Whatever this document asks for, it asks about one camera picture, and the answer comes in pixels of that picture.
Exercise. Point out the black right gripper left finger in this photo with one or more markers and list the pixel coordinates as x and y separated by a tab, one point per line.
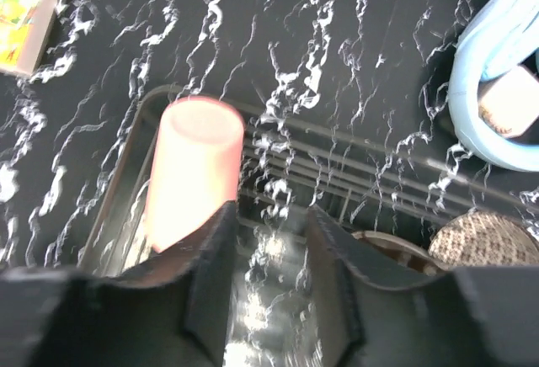
170	310

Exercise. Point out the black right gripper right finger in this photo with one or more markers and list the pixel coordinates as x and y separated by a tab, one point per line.
371	311

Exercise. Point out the brown floral patterned bowl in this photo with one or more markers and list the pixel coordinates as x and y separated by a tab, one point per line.
484	238

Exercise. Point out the red floral plate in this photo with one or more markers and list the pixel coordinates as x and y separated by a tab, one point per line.
403	252

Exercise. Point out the pink plastic cup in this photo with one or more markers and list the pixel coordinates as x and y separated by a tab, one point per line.
195	168

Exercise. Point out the pink cube die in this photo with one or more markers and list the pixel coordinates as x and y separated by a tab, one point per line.
509	103

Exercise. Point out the light blue headphones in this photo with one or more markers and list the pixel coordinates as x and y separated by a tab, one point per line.
499	38

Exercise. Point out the orange green paperback book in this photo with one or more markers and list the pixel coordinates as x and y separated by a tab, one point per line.
25	26

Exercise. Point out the wire dish rack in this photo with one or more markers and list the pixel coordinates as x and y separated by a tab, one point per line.
363	187

